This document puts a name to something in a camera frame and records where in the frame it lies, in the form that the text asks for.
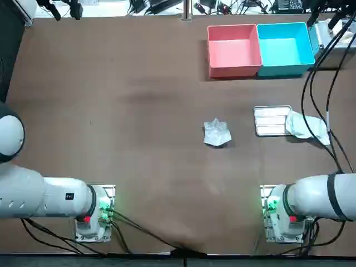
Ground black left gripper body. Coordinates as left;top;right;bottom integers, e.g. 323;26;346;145
37;0;81;6

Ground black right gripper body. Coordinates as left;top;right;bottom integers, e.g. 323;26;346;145
313;0;356;13

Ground new face mask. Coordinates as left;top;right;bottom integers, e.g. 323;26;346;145
285;110;332;146

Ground used face mask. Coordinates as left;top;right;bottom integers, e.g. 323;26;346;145
202;117;232;147

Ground blue plastic box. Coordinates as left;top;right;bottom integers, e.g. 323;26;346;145
256;22;317;78

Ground pink plastic box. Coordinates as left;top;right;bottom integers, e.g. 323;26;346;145
207;24;264;78

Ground cream rubber gloves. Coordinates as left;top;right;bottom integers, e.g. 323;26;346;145
329;18;356;45

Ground black labelled power adapter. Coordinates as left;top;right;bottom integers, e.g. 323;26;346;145
274;0;311;13

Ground small black power adapter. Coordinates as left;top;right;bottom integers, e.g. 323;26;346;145
130;0;150;14

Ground ribbed metal tray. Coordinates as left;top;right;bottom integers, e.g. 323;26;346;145
253;105;293;137

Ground white frame profile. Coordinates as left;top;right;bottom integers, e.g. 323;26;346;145
11;0;37;27

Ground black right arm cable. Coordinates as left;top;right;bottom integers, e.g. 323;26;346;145
302;16;354;173

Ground black cable with white tag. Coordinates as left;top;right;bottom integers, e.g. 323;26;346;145
325;33;356;173

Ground silver metal post bracket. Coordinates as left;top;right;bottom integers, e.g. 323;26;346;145
182;0;193;22

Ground black floor cable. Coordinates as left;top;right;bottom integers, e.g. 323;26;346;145
21;218;109;255

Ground black base power cable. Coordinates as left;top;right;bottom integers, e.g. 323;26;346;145
110;210;208;256

